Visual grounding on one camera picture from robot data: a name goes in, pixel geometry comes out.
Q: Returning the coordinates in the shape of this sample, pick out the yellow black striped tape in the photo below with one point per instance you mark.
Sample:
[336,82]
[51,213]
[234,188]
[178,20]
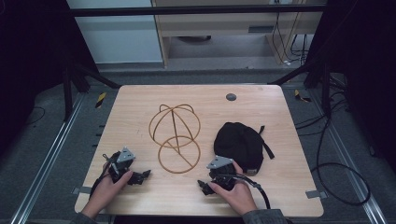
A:
[100,100]
[300,96]

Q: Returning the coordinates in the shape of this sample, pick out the white cabinet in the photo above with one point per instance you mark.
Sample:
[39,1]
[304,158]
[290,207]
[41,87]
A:
[118,37]

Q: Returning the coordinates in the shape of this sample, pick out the grey round table grommet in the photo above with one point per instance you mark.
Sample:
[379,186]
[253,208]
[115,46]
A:
[231,97]

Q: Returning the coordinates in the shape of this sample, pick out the aluminium floor rail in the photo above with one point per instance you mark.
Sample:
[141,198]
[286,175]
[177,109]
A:
[348,158]
[46,165]

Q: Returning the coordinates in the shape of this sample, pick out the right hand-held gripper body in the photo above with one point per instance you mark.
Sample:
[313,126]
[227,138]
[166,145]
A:
[222,174]

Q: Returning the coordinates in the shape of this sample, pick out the black frame crossbar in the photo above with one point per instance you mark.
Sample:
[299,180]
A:
[186,10]

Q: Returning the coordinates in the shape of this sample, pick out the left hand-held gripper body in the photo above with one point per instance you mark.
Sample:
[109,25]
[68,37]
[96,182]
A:
[120,168]

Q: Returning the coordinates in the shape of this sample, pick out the black cap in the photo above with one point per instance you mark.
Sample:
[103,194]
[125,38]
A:
[239,144]

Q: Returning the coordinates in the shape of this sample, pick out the grey metal table bracket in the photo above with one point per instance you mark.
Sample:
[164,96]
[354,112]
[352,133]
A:
[316,194]
[81,190]

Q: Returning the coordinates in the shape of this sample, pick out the person's left hand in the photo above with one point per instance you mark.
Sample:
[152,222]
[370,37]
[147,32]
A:
[107,193]

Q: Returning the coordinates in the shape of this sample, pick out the person's right hand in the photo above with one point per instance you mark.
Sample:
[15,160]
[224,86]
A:
[236,196]

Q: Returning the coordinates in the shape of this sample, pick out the light wooden desk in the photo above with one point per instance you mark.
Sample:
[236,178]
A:
[218,25]

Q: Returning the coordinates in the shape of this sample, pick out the black metal stand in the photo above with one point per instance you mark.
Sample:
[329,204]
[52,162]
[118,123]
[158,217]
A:
[73,84]
[317,77]

